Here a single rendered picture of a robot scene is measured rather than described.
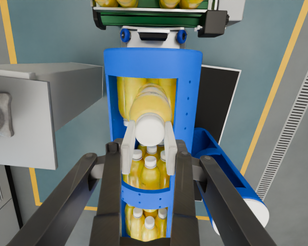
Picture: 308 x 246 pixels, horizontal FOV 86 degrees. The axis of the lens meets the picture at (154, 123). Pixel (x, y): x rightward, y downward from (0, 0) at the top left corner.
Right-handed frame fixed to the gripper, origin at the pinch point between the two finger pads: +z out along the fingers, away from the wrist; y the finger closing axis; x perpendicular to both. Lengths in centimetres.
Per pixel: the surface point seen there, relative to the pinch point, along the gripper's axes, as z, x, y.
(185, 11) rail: 48, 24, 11
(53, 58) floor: 146, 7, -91
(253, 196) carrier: 45, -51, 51
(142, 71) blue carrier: 22.8, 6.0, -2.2
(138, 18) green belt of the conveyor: 56, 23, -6
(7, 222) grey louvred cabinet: 123, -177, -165
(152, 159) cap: 30.2, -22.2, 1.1
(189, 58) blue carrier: 25.5, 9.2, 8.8
